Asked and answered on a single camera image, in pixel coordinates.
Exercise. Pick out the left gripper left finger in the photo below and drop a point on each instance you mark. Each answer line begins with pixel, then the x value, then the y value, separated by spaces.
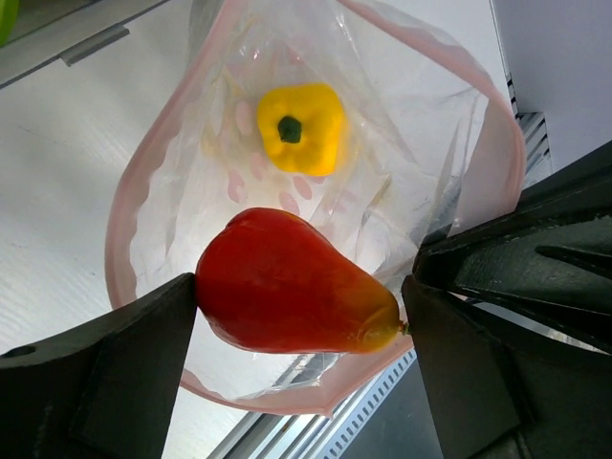
pixel 104 389

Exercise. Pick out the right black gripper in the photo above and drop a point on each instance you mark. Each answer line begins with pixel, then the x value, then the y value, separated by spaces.
pixel 549 260

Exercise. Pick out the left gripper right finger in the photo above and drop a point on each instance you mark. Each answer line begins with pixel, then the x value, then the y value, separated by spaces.
pixel 498 390

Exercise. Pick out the red toy pear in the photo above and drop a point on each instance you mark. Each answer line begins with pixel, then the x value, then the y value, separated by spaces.
pixel 269 282

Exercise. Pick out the clear zip top bag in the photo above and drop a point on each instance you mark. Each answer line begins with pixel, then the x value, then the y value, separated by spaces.
pixel 433 144

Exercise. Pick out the yellow toy bell pepper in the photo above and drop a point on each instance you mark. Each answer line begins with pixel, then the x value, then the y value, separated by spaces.
pixel 302 128

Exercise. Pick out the clear plastic food container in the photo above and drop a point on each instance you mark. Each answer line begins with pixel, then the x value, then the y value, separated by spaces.
pixel 67 30

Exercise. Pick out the white slotted cable duct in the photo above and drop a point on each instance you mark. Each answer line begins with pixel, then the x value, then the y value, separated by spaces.
pixel 353 415

